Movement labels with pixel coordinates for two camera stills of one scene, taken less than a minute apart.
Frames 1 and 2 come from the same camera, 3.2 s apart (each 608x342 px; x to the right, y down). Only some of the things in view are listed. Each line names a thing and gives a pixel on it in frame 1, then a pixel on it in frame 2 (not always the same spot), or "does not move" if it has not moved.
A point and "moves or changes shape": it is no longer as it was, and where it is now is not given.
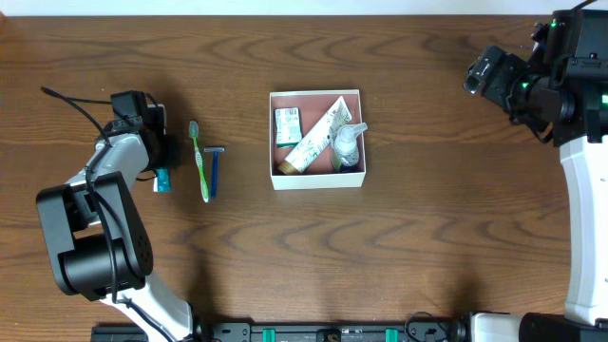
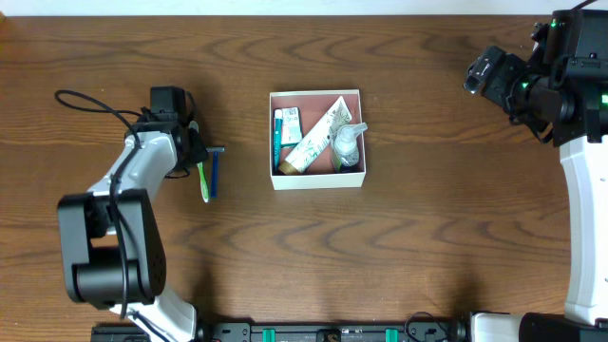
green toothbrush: (204, 186) does not move
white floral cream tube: (316, 140) does not move
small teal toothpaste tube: (161, 181) moves or changes shape
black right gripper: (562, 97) does not move
